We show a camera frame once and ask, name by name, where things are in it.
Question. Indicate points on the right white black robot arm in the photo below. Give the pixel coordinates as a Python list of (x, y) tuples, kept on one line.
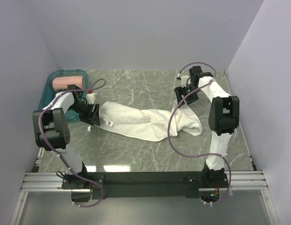
[(223, 120)]

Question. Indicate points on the white towel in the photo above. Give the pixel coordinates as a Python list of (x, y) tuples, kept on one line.
[(149, 124)]

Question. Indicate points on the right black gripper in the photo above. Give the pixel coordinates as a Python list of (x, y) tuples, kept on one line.
[(179, 91)]

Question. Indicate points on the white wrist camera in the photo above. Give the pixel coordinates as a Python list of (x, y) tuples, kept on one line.
[(91, 97), (184, 79)]

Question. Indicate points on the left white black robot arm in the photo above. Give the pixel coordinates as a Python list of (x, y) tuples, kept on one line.
[(52, 133)]

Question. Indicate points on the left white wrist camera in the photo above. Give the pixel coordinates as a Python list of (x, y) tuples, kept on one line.
[(91, 97)]

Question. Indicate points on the aluminium rail frame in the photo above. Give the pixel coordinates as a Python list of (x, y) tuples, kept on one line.
[(42, 201)]

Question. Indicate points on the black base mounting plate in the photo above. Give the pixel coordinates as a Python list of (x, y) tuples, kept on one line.
[(147, 184)]

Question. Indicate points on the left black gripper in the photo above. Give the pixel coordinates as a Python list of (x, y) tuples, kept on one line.
[(91, 117)]

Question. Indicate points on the rolled pink towel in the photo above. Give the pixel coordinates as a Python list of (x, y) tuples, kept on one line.
[(61, 83)]

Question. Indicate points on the teal plastic tray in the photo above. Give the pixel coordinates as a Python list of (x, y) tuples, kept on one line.
[(49, 93)]

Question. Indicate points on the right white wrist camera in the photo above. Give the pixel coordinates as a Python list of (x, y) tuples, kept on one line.
[(184, 79)]

